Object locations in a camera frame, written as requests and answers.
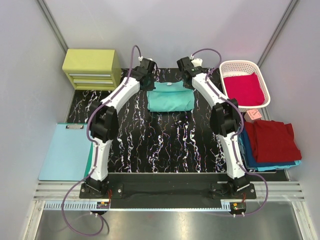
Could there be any teal t shirt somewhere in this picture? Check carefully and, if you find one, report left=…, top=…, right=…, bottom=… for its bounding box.
left=146, top=81, right=195, bottom=113

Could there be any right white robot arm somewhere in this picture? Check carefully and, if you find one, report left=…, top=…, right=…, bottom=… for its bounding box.
left=177, top=57, right=250, bottom=199

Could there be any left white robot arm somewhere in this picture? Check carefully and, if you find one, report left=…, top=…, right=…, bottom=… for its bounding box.
left=84, top=57, right=157, bottom=198

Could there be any yellow drawer cabinet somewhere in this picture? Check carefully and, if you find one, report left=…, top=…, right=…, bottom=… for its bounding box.
left=62, top=48, right=122, bottom=91

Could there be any white plastic laundry basket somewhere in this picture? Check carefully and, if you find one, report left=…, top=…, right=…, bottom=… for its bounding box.
left=219, top=60, right=271, bottom=112

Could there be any magenta shirt in basket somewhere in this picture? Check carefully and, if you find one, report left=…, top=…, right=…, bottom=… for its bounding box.
left=224, top=73, right=265, bottom=107

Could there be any pink paper card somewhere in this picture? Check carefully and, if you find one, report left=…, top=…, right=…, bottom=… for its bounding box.
left=244, top=109, right=262, bottom=123

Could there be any light blue folded shirt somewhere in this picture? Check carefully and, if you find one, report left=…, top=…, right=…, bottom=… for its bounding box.
left=238, top=129, right=303, bottom=172

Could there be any dark red folded shirt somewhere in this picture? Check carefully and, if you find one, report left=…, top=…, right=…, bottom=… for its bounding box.
left=244, top=120, right=302, bottom=164

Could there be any green clipboard with paper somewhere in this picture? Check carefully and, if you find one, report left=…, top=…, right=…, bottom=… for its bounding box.
left=38, top=123, right=91, bottom=181

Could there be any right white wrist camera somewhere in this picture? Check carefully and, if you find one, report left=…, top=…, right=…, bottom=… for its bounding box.
left=191, top=58, right=203, bottom=67

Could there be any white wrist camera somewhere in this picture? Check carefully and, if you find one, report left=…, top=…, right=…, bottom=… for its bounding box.
left=191, top=58, right=203, bottom=67
left=138, top=56, right=153, bottom=62

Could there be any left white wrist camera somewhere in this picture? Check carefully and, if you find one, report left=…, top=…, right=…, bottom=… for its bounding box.
left=138, top=56, right=153, bottom=62

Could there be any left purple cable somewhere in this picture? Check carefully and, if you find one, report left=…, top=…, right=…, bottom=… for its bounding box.
left=61, top=44, right=145, bottom=237

